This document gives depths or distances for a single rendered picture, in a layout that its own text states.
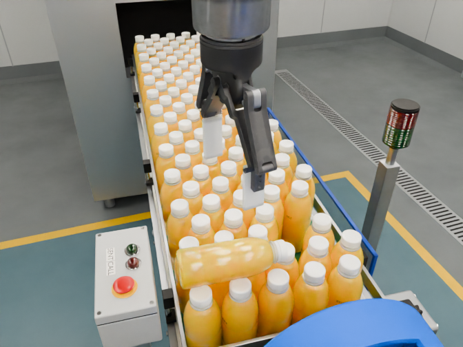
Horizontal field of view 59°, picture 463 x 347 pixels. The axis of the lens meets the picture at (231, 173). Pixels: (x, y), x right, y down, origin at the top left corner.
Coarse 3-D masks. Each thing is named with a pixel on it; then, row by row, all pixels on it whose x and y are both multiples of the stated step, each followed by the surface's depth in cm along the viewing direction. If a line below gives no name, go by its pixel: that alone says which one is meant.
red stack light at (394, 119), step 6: (390, 108) 93; (390, 114) 93; (396, 114) 92; (402, 114) 91; (408, 114) 90; (414, 114) 91; (390, 120) 94; (396, 120) 92; (402, 120) 91; (408, 120) 91; (414, 120) 92; (396, 126) 93; (402, 126) 92; (408, 126) 92; (414, 126) 93
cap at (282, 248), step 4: (276, 240) 74; (280, 240) 74; (276, 244) 73; (280, 244) 73; (284, 244) 73; (280, 248) 73; (284, 248) 73; (280, 252) 73; (284, 252) 73; (280, 256) 73; (284, 256) 73; (280, 260) 73; (284, 260) 73
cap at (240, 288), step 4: (232, 280) 73; (236, 280) 73; (240, 280) 73; (244, 280) 73; (248, 280) 73; (232, 284) 72; (236, 284) 72; (240, 284) 72; (244, 284) 72; (248, 284) 72; (232, 288) 71; (236, 288) 71; (240, 288) 71; (244, 288) 71; (248, 288) 71; (232, 292) 71; (236, 292) 71; (240, 292) 71; (244, 292) 71; (248, 292) 71; (232, 296) 72; (236, 296) 71; (240, 296) 71; (244, 296) 71; (248, 296) 72
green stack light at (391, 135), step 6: (384, 126) 97; (390, 126) 94; (384, 132) 96; (390, 132) 95; (396, 132) 94; (402, 132) 93; (408, 132) 93; (384, 138) 97; (390, 138) 95; (396, 138) 94; (402, 138) 94; (408, 138) 94; (390, 144) 96; (396, 144) 95; (402, 144) 95; (408, 144) 95
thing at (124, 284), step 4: (124, 276) 71; (128, 276) 71; (116, 280) 70; (120, 280) 70; (124, 280) 70; (128, 280) 70; (132, 280) 70; (116, 284) 70; (120, 284) 70; (124, 284) 70; (128, 284) 70; (132, 284) 70; (116, 288) 69; (120, 288) 69; (124, 288) 69; (128, 288) 69; (116, 292) 69; (120, 292) 69; (124, 292) 69
